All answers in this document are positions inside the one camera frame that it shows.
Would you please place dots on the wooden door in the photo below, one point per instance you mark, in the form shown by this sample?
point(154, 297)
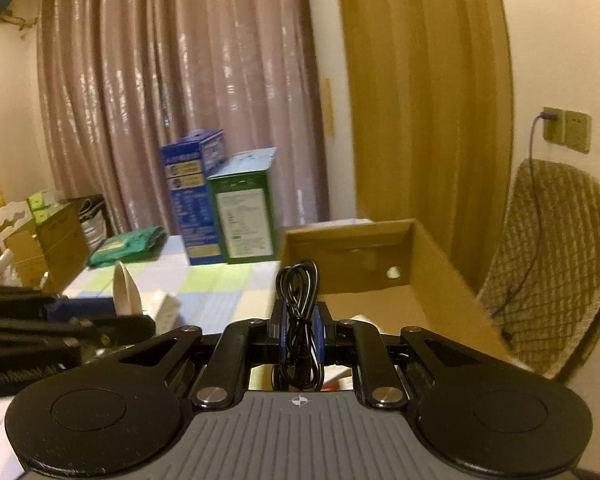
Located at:
point(431, 92)

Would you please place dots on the green wet wipes pack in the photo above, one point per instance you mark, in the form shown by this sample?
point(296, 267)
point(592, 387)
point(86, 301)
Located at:
point(133, 246)

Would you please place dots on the green carton with label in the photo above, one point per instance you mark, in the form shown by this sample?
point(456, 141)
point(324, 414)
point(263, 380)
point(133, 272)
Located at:
point(244, 207)

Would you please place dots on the long white medicine box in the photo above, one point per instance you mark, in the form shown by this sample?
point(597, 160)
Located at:
point(165, 309)

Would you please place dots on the tablecloth checked pastel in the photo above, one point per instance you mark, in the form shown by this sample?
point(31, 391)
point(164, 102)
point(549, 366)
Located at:
point(210, 296)

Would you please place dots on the tall blue carton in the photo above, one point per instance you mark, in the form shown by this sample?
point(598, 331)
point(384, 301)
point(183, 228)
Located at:
point(187, 164)

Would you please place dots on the brown cardboard box on floor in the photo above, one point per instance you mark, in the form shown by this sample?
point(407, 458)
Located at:
point(49, 255)

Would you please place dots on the quilted chair cover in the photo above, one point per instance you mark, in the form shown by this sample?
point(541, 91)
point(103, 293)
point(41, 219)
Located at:
point(542, 290)

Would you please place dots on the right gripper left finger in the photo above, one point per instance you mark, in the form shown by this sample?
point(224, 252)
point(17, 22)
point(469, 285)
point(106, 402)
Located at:
point(243, 345)

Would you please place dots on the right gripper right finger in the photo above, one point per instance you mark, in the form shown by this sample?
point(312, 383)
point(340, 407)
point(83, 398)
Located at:
point(358, 346)

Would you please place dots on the beige curtain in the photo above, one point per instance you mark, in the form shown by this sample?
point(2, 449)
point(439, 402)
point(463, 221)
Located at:
point(121, 79)

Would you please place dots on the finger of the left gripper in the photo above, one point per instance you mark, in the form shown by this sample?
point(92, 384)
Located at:
point(102, 332)
point(27, 304)

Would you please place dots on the white plastic spoon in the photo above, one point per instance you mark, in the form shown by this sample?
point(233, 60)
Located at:
point(125, 294)

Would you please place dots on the wall socket with plug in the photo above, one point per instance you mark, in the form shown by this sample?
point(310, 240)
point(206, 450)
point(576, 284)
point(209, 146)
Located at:
point(553, 115)

